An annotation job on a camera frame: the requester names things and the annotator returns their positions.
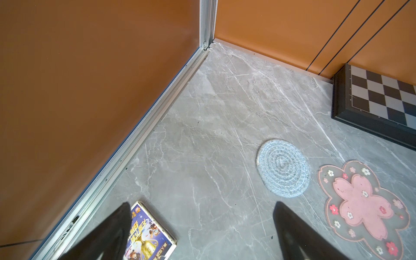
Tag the black white chessboard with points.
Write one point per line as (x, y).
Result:
(376, 104)

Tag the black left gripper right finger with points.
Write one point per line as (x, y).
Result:
(299, 241)

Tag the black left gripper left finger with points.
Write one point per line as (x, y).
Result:
(107, 241)

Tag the pink flower coaster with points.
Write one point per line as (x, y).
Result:
(358, 209)

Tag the purple playing card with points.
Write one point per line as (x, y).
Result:
(147, 239)

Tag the light blue woven coaster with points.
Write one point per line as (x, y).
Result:
(283, 169)

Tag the aluminium left corner post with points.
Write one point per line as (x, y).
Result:
(207, 22)

